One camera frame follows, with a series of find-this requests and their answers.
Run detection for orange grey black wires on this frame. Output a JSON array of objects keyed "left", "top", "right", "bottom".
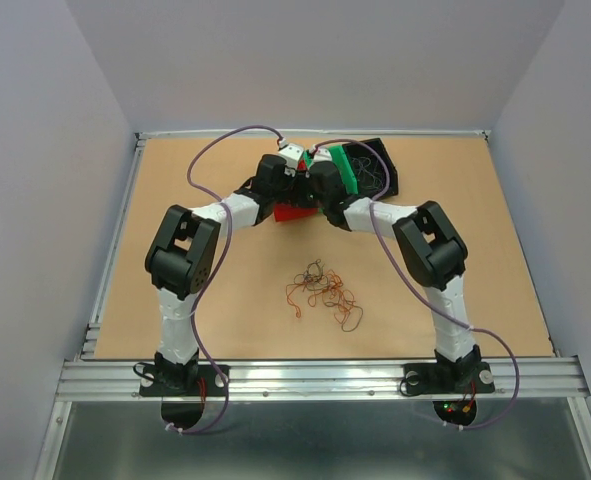
[{"left": 284, "top": 257, "right": 365, "bottom": 334}]

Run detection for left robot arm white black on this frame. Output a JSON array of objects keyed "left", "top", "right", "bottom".
[{"left": 138, "top": 146, "right": 306, "bottom": 395}]

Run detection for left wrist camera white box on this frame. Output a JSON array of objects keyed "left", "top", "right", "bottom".
[{"left": 277, "top": 138, "right": 305, "bottom": 171}]

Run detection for grey wire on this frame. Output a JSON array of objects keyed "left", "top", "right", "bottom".
[{"left": 349, "top": 155, "right": 391, "bottom": 194}]

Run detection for red plastic bin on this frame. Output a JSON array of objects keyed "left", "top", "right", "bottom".
[{"left": 273, "top": 160, "right": 318, "bottom": 222}]

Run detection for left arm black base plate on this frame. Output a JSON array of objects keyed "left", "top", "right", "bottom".
[{"left": 132, "top": 362, "right": 225, "bottom": 398}]

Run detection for black plastic bin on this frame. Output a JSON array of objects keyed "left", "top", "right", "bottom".
[{"left": 343, "top": 138, "right": 399, "bottom": 199}]

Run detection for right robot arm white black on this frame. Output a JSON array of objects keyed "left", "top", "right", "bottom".
[{"left": 309, "top": 161, "right": 492, "bottom": 396}]

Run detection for aluminium mounting rail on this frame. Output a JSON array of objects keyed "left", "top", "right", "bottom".
[{"left": 55, "top": 357, "right": 590, "bottom": 402}]

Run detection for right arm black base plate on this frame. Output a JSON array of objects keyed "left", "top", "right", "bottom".
[{"left": 398, "top": 362, "right": 495, "bottom": 397}]

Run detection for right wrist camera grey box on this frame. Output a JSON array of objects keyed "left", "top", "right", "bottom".
[{"left": 307, "top": 145, "right": 333, "bottom": 167}]

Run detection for green plastic bin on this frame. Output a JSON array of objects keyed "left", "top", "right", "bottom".
[{"left": 324, "top": 145, "right": 359, "bottom": 194}]

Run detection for aluminium table edge frame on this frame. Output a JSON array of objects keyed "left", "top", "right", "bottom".
[{"left": 34, "top": 130, "right": 491, "bottom": 480}]

